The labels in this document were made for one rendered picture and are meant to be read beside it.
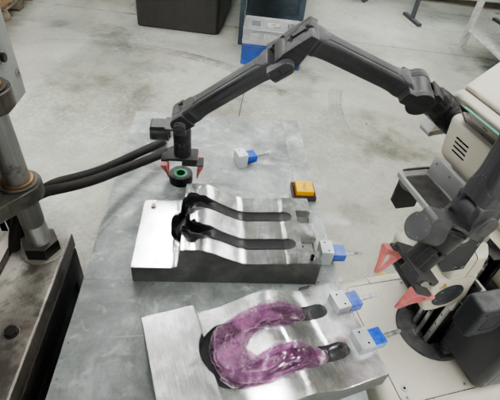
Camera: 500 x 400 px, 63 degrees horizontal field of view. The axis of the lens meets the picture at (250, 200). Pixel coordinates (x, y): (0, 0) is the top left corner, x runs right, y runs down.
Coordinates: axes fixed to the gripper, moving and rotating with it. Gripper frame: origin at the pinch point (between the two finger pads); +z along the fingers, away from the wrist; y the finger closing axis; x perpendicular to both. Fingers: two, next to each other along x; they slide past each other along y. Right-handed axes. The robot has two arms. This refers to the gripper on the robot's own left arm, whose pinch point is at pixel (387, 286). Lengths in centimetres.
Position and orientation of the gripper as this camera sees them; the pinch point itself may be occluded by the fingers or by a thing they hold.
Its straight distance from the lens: 97.4
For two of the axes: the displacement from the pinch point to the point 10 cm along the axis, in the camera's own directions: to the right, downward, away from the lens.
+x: 8.2, 2.5, 5.1
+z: -5.2, 7.0, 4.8
